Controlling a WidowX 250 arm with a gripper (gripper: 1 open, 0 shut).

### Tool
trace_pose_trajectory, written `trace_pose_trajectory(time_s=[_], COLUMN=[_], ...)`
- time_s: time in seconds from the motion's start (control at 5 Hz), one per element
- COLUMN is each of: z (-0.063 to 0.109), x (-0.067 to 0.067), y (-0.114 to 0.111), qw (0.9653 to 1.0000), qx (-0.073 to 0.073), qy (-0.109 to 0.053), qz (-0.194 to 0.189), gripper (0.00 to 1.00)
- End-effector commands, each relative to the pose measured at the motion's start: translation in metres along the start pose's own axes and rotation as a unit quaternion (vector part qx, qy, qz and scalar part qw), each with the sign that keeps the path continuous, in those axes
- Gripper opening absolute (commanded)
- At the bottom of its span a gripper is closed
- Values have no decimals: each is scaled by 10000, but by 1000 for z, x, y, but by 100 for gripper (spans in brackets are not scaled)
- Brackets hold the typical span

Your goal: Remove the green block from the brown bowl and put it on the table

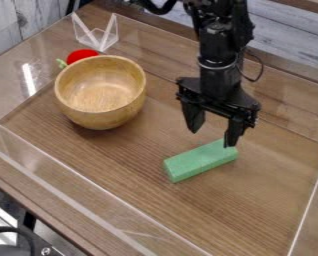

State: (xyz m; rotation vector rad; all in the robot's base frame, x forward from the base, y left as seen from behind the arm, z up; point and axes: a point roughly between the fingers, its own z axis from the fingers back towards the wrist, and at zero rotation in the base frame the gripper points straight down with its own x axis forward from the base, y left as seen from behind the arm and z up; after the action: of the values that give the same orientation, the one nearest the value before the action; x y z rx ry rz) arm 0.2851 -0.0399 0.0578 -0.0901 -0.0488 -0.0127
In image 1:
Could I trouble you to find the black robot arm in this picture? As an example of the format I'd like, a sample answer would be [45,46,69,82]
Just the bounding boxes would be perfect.
[139,0,261,147]

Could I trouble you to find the green rectangular block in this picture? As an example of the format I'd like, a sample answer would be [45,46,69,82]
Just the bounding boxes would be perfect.
[163,139,238,183]

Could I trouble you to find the red plush tomato toy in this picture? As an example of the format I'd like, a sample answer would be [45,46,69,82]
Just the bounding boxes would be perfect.
[57,49,99,69]

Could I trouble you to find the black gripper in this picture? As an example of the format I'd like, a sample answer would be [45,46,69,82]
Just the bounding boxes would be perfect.
[177,77,261,147]

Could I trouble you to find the black cable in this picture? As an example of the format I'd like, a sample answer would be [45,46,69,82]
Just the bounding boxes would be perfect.
[0,226,37,256]

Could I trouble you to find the clear acrylic corner bracket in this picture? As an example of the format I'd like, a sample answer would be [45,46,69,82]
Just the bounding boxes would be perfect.
[71,13,119,52]

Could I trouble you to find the brown wooden bowl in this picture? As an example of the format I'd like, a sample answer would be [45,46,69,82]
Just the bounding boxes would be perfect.
[54,55,147,130]

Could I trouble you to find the black table leg bracket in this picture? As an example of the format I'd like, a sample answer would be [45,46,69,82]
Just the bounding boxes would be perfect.
[18,211,65,256]

